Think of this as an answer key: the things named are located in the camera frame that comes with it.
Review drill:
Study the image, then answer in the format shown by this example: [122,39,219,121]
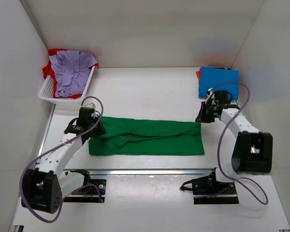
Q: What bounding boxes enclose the green t shirt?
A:
[88,116,205,156]

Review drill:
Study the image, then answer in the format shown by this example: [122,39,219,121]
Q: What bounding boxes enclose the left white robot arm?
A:
[21,103,106,214]

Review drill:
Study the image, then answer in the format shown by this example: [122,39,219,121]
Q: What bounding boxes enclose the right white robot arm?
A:
[195,88,273,194]

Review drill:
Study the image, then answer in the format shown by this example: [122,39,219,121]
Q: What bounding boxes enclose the folded blue t shirt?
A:
[199,67,240,101]

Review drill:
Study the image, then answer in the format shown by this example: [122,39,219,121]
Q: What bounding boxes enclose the folded orange t shirt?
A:
[196,69,201,81]

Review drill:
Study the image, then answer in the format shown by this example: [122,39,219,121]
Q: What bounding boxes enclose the white plastic basket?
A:
[38,66,96,107]

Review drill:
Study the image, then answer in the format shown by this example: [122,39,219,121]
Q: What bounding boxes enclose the lavender t shirt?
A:
[48,49,99,98]

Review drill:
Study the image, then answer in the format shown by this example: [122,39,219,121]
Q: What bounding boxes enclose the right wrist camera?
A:
[206,88,214,102]

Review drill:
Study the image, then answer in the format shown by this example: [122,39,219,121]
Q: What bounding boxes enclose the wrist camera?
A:
[86,102,96,118]
[206,88,214,102]

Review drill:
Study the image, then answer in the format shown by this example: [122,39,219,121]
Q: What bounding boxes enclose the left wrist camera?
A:
[86,102,96,118]

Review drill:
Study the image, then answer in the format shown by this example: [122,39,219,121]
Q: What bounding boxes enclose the aluminium rail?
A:
[89,169,211,175]

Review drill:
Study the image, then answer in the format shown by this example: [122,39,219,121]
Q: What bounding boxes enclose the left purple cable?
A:
[18,96,104,223]

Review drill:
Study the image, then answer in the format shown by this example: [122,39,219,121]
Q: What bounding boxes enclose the purple cable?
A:
[193,81,269,205]
[18,96,104,223]

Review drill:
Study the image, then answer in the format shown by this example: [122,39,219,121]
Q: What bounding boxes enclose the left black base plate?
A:
[63,175,107,203]

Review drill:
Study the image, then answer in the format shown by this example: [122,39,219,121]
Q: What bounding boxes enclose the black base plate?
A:
[63,175,107,203]
[179,177,239,205]

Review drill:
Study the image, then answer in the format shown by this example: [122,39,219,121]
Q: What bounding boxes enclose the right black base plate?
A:
[179,177,239,205]

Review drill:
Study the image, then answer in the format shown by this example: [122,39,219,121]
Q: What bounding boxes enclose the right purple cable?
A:
[193,81,269,205]

